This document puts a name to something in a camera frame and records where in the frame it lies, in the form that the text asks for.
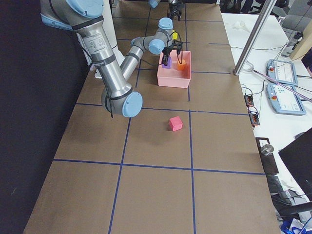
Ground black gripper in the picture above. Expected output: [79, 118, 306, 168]
[162, 45, 174, 65]
[167, 0, 181, 21]

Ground purple foam block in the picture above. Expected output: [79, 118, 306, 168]
[162, 57, 172, 69]

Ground orange foam block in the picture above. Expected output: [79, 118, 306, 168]
[176, 59, 187, 71]

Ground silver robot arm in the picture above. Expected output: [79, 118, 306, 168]
[148, 0, 184, 21]
[40, 0, 173, 117]

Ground pink plastic bin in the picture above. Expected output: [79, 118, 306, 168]
[157, 50, 192, 88]

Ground yellow foam block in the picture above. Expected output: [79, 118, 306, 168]
[172, 32, 178, 40]

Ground red foam block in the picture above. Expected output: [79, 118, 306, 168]
[169, 116, 183, 132]

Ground crumpled white paper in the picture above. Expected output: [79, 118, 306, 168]
[233, 21, 249, 32]

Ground reacher grabber stick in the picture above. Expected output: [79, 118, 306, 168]
[246, 61, 312, 102]

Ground orange black connector block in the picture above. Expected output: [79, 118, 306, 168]
[244, 94, 254, 107]

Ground far teach pendant tablet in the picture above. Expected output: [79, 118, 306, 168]
[267, 59, 298, 86]

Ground teach pendant tablet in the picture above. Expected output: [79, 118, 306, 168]
[266, 83, 306, 116]
[267, 59, 298, 86]

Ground near teach pendant tablet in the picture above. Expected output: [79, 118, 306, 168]
[266, 83, 306, 116]

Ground small metal cup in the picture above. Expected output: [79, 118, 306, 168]
[260, 144, 274, 156]

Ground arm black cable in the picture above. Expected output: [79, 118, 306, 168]
[141, 30, 184, 68]

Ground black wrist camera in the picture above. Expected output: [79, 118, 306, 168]
[172, 40, 183, 54]

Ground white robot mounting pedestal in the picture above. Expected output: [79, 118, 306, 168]
[102, 0, 125, 66]

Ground aluminium frame post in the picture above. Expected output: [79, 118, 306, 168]
[233, 0, 277, 76]

